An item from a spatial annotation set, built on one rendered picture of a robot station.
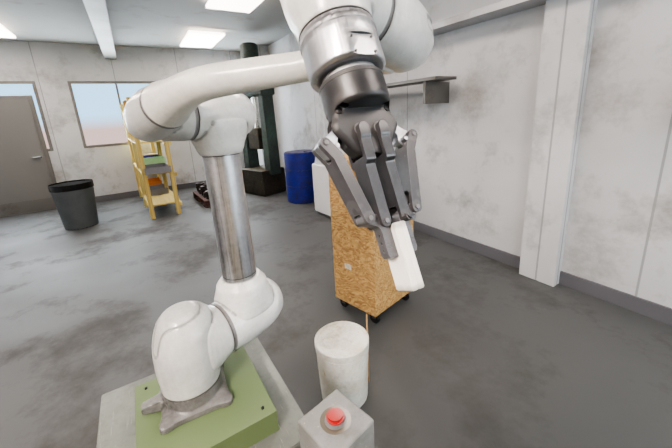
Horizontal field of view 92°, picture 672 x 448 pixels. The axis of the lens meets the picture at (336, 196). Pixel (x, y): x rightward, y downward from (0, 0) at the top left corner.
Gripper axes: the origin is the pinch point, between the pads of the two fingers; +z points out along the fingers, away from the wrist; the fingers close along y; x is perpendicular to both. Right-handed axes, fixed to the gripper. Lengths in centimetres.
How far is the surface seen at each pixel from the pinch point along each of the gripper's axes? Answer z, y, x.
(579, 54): -88, 260, 80
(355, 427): 35, 6, 41
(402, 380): 86, 84, 150
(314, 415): 32, 0, 47
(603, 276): 78, 272, 124
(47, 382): 35, -107, 257
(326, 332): 45, 46, 153
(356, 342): 52, 56, 139
